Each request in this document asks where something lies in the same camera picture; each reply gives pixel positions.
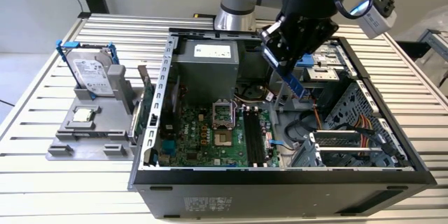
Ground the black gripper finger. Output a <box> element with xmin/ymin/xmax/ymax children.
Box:
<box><xmin>257</xmin><ymin>18</ymin><xmax>301</xmax><ymax>75</ymax></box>
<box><xmin>297</xmin><ymin>18</ymin><xmax>340</xmax><ymax>61</ymax></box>

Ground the blue RAM stick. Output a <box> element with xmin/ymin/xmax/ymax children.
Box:
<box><xmin>261</xmin><ymin>47</ymin><xmax>309</xmax><ymax>101</ymax></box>

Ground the blue plastic drive latch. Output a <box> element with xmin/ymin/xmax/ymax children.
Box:
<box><xmin>296</xmin><ymin>53</ymin><xmax>313</xmax><ymax>68</ymax></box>

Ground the grey metal drive cage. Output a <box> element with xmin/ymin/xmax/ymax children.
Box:
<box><xmin>269</xmin><ymin>37</ymin><xmax>351</xmax><ymax>112</ymax></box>

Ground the black round case speaker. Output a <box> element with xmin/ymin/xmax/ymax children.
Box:
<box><xmin>241</xmin><ymin>83</ymin><xmax>269</xmax><ymax>101</ymax></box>

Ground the grey power supply unit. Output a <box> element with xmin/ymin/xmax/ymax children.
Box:
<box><xmin>173</xmin><ymin>39</ymin><xmax>241</xmax><ymax>105</ymax></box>

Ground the perforated grey disk bay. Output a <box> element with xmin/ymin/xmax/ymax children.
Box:
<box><xmin>289</xmin><ymin>79</ymin><xmax>413</xmax><ymax>168</ymax></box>

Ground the thin metal locking lever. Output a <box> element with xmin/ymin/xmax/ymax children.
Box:
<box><xmin>232</xmin><ymin>103</ymin><xmax>240</xmax><ymax>130</ymax></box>

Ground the clear plastic sheet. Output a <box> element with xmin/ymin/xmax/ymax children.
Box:
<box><xmin>401</xmin><ymin>6</ymin><xmax>448</xmax><ymax>41</ymax></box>

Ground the CPU socket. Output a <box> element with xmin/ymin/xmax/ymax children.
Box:
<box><xmin>212</xmin><ymin>129</ymin><xmax>235</xmax><ymax>148</ymax></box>

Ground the black case fan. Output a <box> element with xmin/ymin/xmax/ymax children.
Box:
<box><xmin>164</xmin><ymin>76</ymin><xmax>181</xmax><ymax>135</ymax></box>

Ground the green graphics card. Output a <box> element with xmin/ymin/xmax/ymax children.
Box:
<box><xmin>128</xmin><ymin>64</ymin><xmax>157</xmax><ymax>146</ymax></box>

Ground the green motherboard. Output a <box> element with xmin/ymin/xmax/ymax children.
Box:
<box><xmin>157</xmin><ymin>103</ymin><xmax>283</xmax><ymax>168</ymax></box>

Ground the hard disk in blue carrier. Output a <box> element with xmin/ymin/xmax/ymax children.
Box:
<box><xmin>55</xmin><ymin>39</ymin><xmax>119</xmax><ymax>100</ymax></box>

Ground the black grey PC case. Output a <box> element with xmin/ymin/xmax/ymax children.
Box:
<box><xmin>128</xmin><ymin>27</ymin><xmax>439</xmax><ymax>221</ymax></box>

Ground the grey parts rack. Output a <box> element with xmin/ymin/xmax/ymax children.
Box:
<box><xmin>47</xmin><ymin>64</ymin><xmax>141</xmax><ymax>162</ymax></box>

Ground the silver CPU chip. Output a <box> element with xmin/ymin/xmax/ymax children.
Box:
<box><xmin>71</xmin><ymin>108</ymin><xmax>95</xmax><ymax>122</ymax></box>

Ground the dark blue looped cable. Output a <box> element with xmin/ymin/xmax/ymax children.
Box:
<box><xmin>333</xmin><ymin>0</ymin><xmax>372</xmax><ymax>20</ymax></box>

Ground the wrist camera with black bracket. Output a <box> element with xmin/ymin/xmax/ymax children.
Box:
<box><xmin>352</xmin><ymin>0</ymin><xmax>399</xmax><ymax>40</ymax></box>

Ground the metal socket cover frame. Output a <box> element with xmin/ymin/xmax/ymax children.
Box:
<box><xmin>212</xmin><ymin>99</ymin><xmax>235</xmax><ymax>130</ymax></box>

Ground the orange yellow red wire bundle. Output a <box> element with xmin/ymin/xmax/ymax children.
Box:
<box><xmin>353</xmin><ymin>113</ymin><xmax>377</xmax><ymax>156</ymax></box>

